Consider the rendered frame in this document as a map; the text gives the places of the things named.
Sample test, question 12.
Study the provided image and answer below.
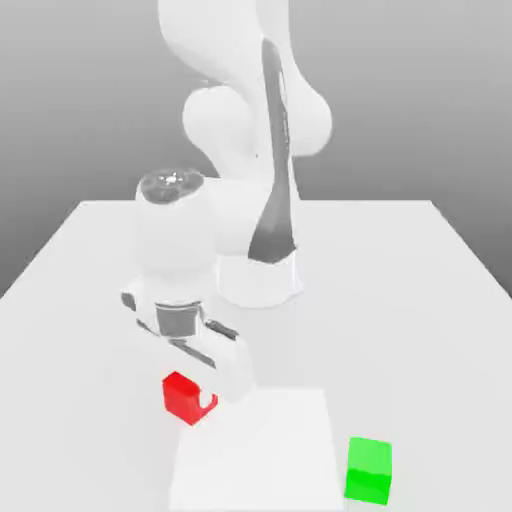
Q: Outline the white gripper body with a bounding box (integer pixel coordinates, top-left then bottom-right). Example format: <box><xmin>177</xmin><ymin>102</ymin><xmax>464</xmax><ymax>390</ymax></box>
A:
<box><xmin>166</xmin><ymin>318</ymin><xmax>256</xmax><ymax>404</ymax></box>

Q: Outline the small red cube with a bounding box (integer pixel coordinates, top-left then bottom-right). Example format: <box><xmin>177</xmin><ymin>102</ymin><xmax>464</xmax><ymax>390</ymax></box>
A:
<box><xmin>161</xmin><ymin>370</ymin><xmax>220</xmax><ymax>427</ymax></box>

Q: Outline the small green cube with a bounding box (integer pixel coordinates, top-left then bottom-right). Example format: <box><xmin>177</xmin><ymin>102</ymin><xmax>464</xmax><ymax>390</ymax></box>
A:
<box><xmin>343</xmin><ymin>436</ymin><xmax>393</xmax><ymax>507</ymax></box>

